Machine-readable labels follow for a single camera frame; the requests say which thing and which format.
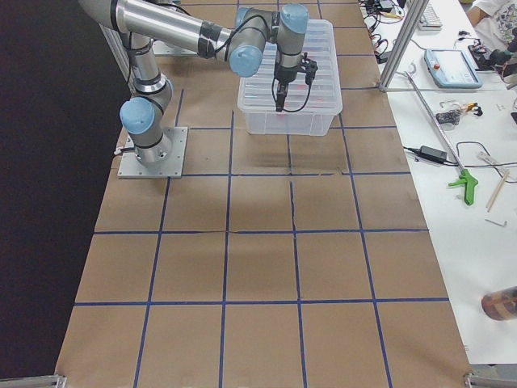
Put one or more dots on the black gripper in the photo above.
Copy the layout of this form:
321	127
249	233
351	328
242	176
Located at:
283	75

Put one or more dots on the clear plastic box lid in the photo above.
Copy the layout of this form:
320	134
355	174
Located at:
255	94

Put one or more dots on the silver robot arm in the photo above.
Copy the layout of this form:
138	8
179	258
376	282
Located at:
140	23

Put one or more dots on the clear plastic storage box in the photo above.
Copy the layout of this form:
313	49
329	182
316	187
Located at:
306	124

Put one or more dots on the black power adapter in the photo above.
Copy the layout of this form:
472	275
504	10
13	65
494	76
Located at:
431	154

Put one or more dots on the white keyboard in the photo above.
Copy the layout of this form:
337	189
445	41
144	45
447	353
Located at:
429	20

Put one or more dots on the teach pendant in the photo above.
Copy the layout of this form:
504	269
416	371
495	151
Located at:
451	69

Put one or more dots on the metal reacher grabber tool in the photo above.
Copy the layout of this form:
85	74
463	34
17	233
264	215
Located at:
430	113

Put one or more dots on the wooden chopsticks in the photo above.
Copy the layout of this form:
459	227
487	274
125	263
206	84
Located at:
490	203

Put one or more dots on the allen key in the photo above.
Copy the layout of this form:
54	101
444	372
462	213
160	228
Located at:
497	223

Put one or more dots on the brown bottle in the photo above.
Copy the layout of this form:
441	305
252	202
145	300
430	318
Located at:
500	305

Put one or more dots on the aluminium frame post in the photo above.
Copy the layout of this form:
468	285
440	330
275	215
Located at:
408	27

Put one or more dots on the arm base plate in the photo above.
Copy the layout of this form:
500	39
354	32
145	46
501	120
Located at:
164	160

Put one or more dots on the green grabber handle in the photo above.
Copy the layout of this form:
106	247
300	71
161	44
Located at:
469	183

